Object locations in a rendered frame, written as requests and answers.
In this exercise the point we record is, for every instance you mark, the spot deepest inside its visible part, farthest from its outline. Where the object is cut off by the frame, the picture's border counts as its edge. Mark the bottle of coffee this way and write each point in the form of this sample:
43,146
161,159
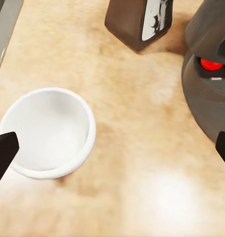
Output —
139,22

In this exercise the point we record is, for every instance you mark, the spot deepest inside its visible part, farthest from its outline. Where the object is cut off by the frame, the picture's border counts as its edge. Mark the countertop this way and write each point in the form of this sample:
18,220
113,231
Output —
153,171

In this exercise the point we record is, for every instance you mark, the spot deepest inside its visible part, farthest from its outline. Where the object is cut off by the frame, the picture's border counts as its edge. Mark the coffee cup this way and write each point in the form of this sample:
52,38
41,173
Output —
56,132

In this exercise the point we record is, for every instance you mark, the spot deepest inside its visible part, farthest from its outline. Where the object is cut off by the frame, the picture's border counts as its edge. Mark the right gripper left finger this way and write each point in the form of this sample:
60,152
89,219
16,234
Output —
9,146

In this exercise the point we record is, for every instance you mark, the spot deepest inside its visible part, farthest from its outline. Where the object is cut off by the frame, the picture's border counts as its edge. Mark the drop in sink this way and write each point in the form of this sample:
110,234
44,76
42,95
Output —
9,13

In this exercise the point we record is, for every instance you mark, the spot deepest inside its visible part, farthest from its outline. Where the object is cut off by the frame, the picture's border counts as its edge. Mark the coffee maker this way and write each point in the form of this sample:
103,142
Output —
203,68

